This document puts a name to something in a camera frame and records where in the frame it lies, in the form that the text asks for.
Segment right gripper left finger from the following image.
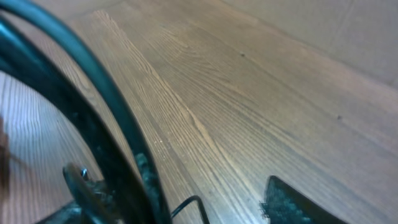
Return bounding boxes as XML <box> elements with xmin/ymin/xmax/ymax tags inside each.
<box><xmin>37</xmin><ymin>161</ymin><xmax>150</xmax><ymax>224</ymax></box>

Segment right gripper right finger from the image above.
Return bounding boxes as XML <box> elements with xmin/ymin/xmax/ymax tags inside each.
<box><xmin>260</xmin><ymin>175</ymin><xmax>346</xmax><ymax>224</ymax></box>

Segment thin black cable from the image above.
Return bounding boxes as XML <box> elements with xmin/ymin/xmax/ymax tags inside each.
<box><xmin>170</xmin><ymin>195</ymin><xmax>211</xmax><ymax>224</ymax></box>

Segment thick black USB cable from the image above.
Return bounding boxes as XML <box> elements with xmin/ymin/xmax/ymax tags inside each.
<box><xmin>0</xmin><ymin>0</ymin><xmax>174</xmax><ymax>224</ymax></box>

